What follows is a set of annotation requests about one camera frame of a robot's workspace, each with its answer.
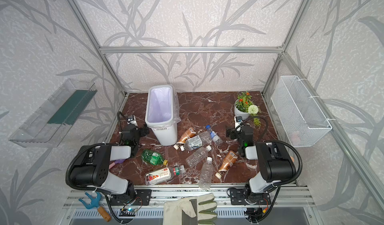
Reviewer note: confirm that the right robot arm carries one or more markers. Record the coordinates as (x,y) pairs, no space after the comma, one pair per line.
(279,162)

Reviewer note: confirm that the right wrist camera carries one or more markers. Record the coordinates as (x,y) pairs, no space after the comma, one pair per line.
(238,121)

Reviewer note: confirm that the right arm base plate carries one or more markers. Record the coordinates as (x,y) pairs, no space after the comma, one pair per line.
(245,197)

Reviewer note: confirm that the red white label bottle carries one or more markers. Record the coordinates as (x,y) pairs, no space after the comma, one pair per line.
(162,175)

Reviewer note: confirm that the clear bin liner bag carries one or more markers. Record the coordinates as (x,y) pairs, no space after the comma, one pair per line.
(163,108)

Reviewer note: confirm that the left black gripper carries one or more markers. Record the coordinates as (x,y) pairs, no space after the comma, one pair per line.
(138,132)

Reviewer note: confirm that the teal clamp wooden handle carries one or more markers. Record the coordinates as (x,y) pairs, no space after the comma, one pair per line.
(95,204)

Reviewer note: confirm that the clear bottle white cap front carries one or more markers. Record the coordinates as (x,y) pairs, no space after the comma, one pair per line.
(206,174)

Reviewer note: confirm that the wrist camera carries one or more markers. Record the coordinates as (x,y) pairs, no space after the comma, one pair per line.
(131,119)
(238,121)

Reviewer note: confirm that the white wire mesh basket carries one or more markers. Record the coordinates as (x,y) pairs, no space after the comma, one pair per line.
(301,117)

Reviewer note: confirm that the white pot artificial flowers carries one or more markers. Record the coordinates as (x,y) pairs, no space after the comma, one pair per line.
(245,107)

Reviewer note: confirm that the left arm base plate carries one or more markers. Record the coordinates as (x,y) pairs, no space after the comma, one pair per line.
(140,197)

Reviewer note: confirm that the green plastic bottle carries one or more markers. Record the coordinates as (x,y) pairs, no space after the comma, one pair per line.
(153,158)

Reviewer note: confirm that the beige green work glove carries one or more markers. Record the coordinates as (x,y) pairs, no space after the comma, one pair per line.
(198,210)

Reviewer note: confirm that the clear bottle white cap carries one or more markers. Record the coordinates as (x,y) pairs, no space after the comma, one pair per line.
(199,155)
(206,174)

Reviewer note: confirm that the blue cap water bottle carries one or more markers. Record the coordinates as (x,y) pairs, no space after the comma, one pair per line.
(214,136)

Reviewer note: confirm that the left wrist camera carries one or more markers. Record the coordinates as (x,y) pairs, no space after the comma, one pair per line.
(131,119)

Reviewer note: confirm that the clear acrylic wall shelf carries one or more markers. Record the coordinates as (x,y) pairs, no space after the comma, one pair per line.
(47,127)

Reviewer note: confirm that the green white label clear bottle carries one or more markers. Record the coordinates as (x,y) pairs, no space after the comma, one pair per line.
(192,144)

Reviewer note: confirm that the white plastic trash bin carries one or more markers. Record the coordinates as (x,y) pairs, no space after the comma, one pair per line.
(167,136)

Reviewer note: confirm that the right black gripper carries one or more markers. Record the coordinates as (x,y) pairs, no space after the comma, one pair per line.
(237,134)

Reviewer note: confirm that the purple pink brush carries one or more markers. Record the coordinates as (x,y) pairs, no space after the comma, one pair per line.
(115,163)

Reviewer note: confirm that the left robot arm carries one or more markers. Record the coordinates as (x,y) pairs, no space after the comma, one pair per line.
(89,169)

